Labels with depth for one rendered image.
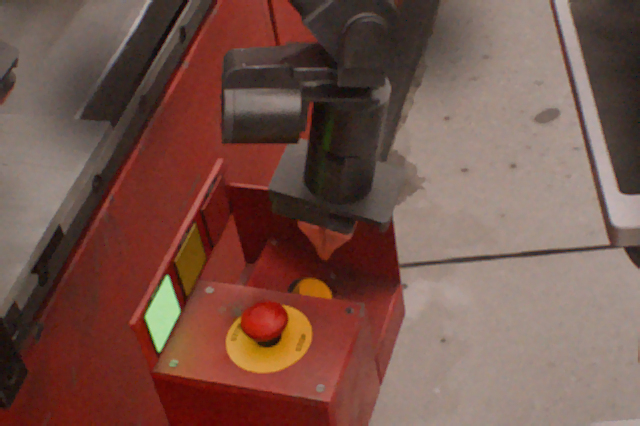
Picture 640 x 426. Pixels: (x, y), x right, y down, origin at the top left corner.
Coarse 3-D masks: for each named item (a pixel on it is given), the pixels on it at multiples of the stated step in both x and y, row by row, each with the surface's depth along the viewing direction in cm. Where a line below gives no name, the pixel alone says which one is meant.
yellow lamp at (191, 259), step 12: (192, 228) 98; (192, 240) 98; (180, 252) 96; (192, 252) 98; (204, 252) 100; (180, 264) 96; (192, 264) 98; (204, 264) 101; (180, 276) 96; (192, 276) 99
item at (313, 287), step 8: (304, 280) 105; (312, 280) 105; (296, 288) 104; (304, 288) 104; (312, 288) 105; (320, 288) 105; (328, 288) 106; (312, 296) 104; (320, 296) 105; (328, 296) 105
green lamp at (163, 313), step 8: (168, 280) 94; (160, 288) 93; (168, 288) 94; (160, 296) 93; (168, 296) 94; (152, 304) 92; (160, 304) 93; (168, 304) 95; (176, 304) 96; (152, 312) 92; (160, 312) 93; (168, 312) 95; (176, 312) 96; (152, 320) 92; (160, 320) 94; (168, 320) 95; (152, 328) 92; (160, 328) 94; (168, 328) 95; (160, 336) 94; (160, 344) 94
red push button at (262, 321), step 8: (256, 304) 94; (264, 304) 93; (272, 304) 93; (280, 304) 94; (248, 312) 93; (256, 312) 93; (264, 312) 93; (272, 312) 93; (280, 312) 93; (248, 320) 92; (256, 320) 92; (264, 320) 92; (272, 320) 92; (280, 320) 92; (248, 328) 92; (256, 328) 92; (264, 328) 92; (272, 328) 92; (280, 328) 92; (248, 336) 92; (256, 336) 92; (264, 336) 91; (272, 336) 92; (280, 336) 94; (264, 344) 94; (272, 344) 94
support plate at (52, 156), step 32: (0, 128) 84; (32, 128) 83; (64, 128) 83; (96, 128) 82; (0, 160) 81; (32, 160) 80; (64, 160) 80; (96, 160) 81; (0, 192) 78; (32, 192) 78; (64, 192) 77; (0, 224) 76; (32, 224) 76; (0, 256) 74; (32, 256) 74; (0, 288) 72
